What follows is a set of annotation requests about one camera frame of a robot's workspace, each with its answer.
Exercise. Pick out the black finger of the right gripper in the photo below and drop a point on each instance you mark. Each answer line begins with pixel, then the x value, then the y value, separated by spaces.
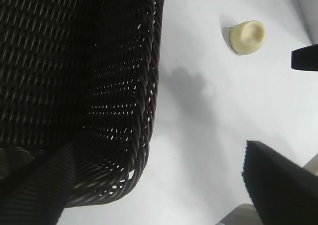
pixel 305 57

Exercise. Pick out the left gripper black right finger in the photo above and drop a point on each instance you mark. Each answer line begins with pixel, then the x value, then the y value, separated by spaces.
pixel 283 190

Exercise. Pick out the pale yellow egg yolk pastry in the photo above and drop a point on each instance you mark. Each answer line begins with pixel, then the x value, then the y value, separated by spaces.
pixel 246 37

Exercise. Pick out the dark brown woven basket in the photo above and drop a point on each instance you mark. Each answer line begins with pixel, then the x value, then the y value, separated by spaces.
pixel 62 73

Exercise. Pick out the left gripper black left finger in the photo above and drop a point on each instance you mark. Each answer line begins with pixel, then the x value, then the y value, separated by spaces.
pixel 37 197

